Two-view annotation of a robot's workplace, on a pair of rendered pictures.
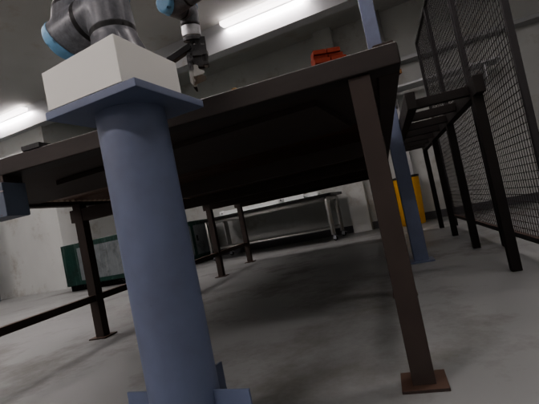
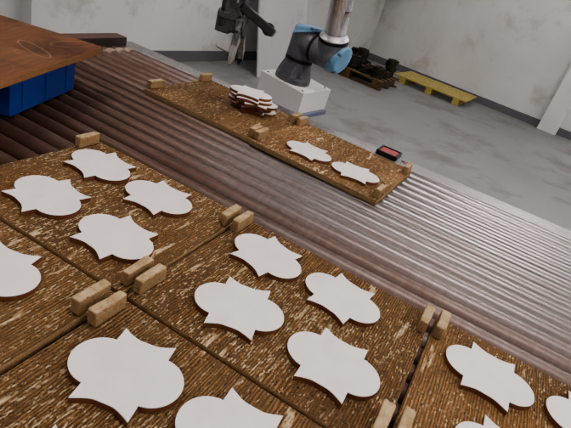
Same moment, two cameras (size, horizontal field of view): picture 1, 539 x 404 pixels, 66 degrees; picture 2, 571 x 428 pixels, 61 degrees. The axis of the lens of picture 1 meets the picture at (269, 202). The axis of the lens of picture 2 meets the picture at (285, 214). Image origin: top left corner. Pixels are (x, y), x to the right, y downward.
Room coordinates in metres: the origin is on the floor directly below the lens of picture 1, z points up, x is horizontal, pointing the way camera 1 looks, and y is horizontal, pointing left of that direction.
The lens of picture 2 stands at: (3.09, 0.57, 1.44)
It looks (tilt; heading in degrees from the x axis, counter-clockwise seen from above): 28 degrees down; 184
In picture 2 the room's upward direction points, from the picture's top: 18 degrees clockwise
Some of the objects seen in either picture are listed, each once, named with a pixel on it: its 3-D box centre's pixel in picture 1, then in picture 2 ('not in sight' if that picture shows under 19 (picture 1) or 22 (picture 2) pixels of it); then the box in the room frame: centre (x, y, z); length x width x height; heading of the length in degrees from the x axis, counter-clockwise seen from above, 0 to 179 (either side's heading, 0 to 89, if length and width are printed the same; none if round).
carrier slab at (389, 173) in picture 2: not in sight; (334, 158); (1.67, 0.58, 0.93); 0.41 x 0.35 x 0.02; 72
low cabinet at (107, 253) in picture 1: (146, 252); not in sight; (7.12, 2.25, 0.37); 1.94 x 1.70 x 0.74; 156
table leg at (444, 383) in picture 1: (391, 228); not in sight; (1.15, -0.31, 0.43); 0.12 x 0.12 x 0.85; 75
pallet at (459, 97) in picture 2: not in sight; (435, 88); (-5.72, 1.82, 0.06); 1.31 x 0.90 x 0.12; 67
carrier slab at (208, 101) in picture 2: not in sight; (226, 107); (1.55, 0.18, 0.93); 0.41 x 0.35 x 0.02; 73
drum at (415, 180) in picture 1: (407, 200); not in sight; (6.25, -2.04, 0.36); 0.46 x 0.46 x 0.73
